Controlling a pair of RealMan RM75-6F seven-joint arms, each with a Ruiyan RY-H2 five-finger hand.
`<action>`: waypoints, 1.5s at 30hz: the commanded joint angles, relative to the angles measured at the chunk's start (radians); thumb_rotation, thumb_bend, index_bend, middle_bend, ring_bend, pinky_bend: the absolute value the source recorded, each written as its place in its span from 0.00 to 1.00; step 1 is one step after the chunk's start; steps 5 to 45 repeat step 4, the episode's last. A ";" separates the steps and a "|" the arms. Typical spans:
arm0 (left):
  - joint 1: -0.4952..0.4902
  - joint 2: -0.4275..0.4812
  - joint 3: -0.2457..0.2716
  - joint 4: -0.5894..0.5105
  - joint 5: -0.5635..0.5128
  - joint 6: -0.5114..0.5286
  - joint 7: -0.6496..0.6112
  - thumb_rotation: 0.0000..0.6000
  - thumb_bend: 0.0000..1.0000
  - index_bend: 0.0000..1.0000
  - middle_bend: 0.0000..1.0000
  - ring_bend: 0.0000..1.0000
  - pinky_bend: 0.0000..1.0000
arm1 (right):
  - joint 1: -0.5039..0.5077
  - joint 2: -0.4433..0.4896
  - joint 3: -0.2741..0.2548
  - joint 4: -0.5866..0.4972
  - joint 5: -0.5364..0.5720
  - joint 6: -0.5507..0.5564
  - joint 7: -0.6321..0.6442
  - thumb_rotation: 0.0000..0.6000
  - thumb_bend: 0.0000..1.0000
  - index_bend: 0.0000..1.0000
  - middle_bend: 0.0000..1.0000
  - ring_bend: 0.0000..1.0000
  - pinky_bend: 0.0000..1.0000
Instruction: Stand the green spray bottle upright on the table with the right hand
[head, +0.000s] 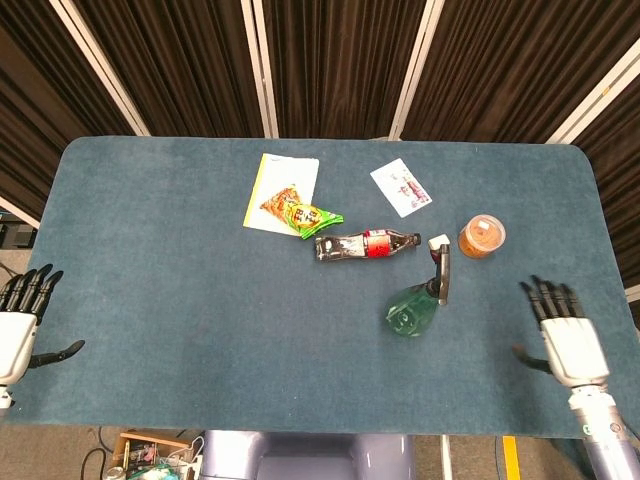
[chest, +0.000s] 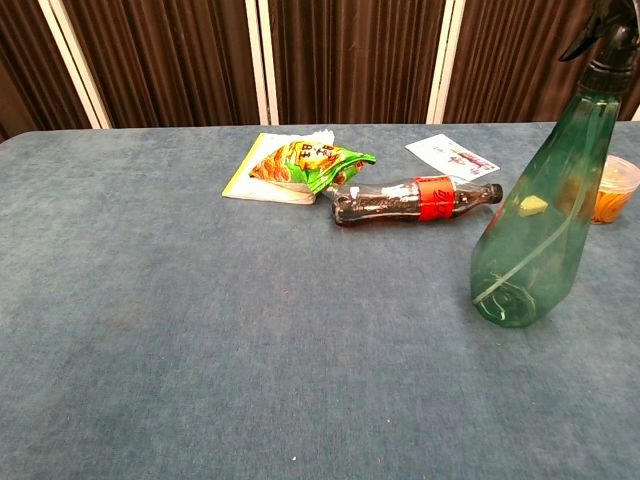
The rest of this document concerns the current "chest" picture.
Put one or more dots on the brown folding screen with white frame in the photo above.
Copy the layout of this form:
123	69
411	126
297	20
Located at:
350	60

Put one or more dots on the cola bottle with red label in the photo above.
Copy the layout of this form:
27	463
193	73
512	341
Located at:
385	202

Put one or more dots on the white printed card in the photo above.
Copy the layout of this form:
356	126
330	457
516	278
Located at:
450	155

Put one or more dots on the green snack bag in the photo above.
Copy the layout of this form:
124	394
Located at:
310	165

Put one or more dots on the white notebook with yellow edge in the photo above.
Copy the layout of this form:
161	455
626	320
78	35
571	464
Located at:
250	180

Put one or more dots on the blue table cloth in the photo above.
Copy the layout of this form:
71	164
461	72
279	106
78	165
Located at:
200	325

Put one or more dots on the clear jar of rubber bands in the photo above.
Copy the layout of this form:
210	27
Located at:
617	192

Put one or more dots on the green plastic spray bottle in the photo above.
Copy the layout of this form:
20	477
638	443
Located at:
540	240

